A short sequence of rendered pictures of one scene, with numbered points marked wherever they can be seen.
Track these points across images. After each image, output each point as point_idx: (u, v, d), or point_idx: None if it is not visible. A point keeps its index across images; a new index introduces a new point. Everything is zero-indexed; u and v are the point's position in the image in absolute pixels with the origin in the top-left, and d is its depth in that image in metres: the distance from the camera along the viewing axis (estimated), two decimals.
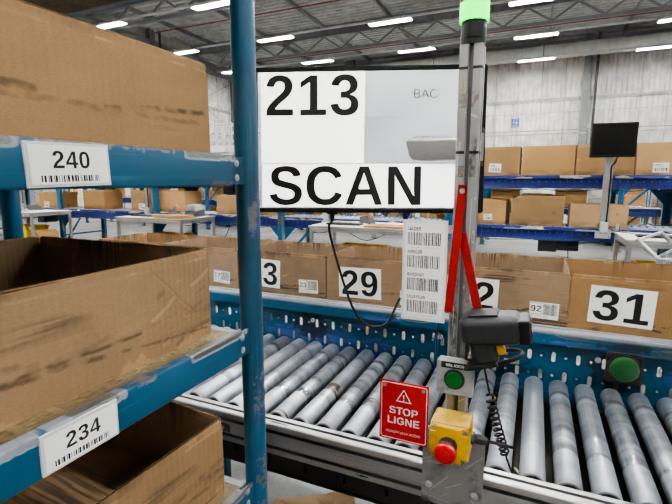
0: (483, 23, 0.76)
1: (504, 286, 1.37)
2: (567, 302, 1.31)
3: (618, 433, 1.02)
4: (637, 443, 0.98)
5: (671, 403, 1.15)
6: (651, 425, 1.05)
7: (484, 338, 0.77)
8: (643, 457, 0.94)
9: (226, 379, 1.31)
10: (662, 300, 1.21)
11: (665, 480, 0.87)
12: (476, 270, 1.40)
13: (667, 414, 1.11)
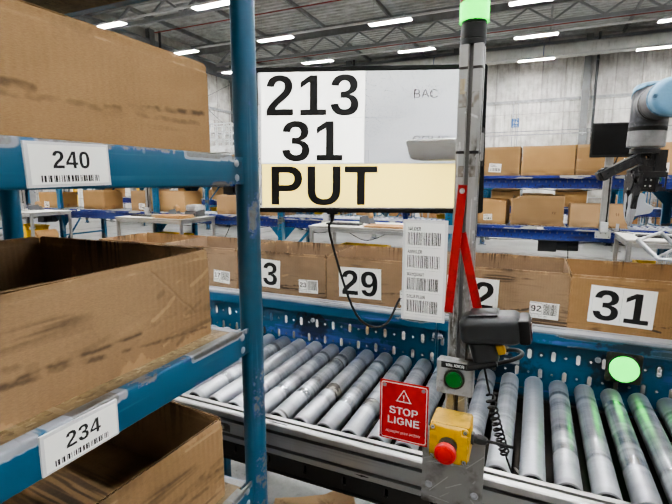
0: (483, 23, 0.76)
1: (504, 286, 1.37)
2: (567, 302, 1.31)
3: (618, 433, 1.02)
4: (637, 443, 0.98)
5: (671, 403, 1.15)
6: (651, 425, 1.05)
7: (484, 338, 0.77)
8: (643, 457, 0.94)
9: (226, 379, 1.31)
10: (662, 300, 1.21)
11: (665, 480, 0.87)
12: (476, 270, 1.40)
13: (667, 414, 1.11)
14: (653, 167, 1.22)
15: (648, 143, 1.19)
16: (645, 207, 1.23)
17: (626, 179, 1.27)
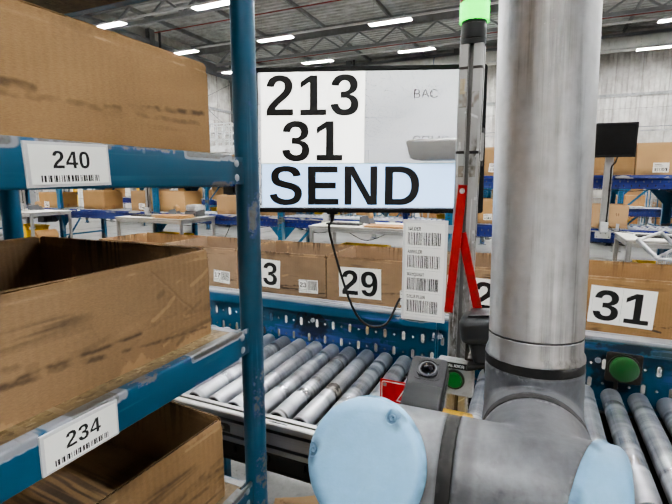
0: (483, 23, 0.76)
1: None
2: None
3: (618, 433, 1.02)
4: (637, 443, 0.98)
5: (671, 403, 1.15)
6: (651, 425, 1.05)
7: (484, 338, 0.77)
8: (643, 457, 0.94)
9: (226, 379, 1.31)
10: (662, 300, 1.21)
11: (665, 480, 0.87)
12: (476, 270, 1.40)
13: (667, 414, 1.11)
14: None
15: None
16: None
17: None
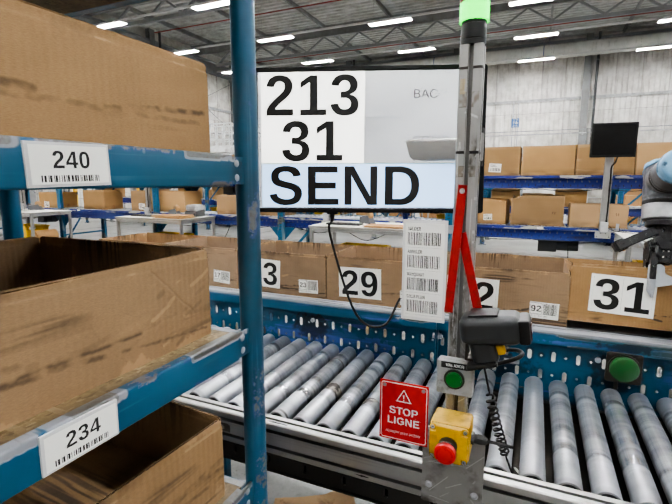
0: (483, 23, 0.76)
1: (504, 286, 1.37)
2: (567, 302, 1.31)
3: (618, 433, 1.02)
4: (637, 443, 0.98)
5: (671, 403, 1.15)
6: (651, 425, 1.05)
7: (484, 338, 0.77)
8: (643, 457, 0.94)
9: (226, 379, 1.31)
10: (662, 288, 1.22)
11: (665, 480, 0.87)
12: (476, 270, 1.40)
13: (667, 414, 1.11)
14: (670, 239, 1.22)
15: (661, 214, 1.21)
16: (666, 278, 1.20)
17: (644, 251, 1.26)
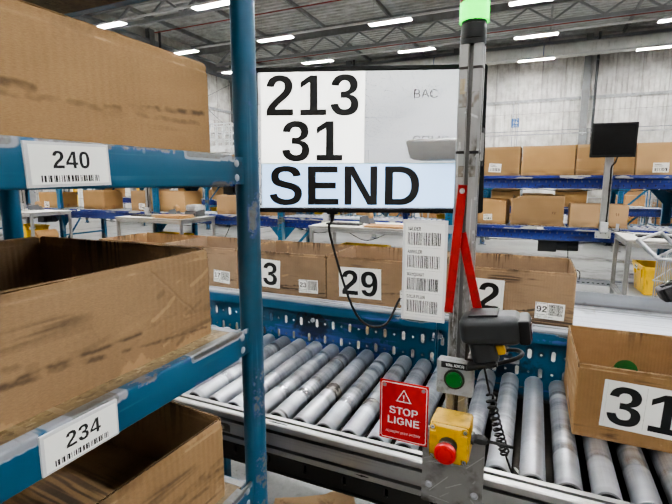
0: (483, 23, 0.76)
1: (509, 286, 1.37)
2: (573, 303, 1.30)
3: None
4: None
5: None
6: None
7: (484, 338, 0.77)
8: (642, 456, 0.94)
9: (226, 379, 1.31)
10: None
11: (665, 480, 0.87)
12: (481, 270, 1.40)
13: None
14: None
15: None
16: None
17: None
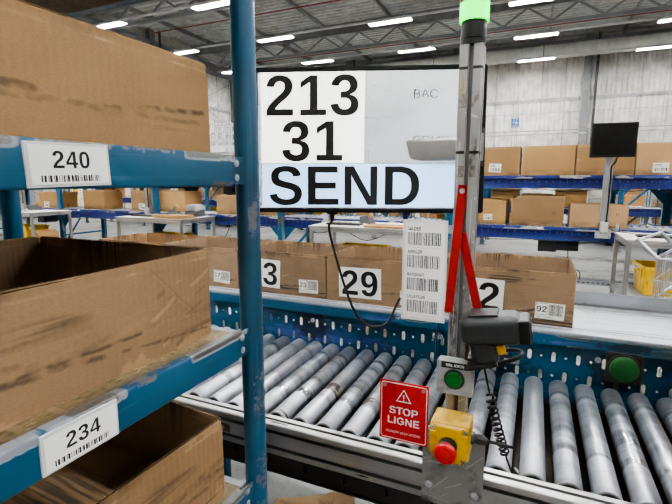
0: (483, 23, 0.76)
1: (509, 286, 1.37)
2: (573, 303, 1.30)
3: None
4: None
5: (659, 408, 1.16)
6: (643, 439, 1.06)
7: (484, 338, 0.77)
8: None
9: (226, 379, 1.31)
10: None
11: None
12: (481, 270, 1.40)
13: (665, 425, 1.12)
14: None
15: None
16: None
17: None
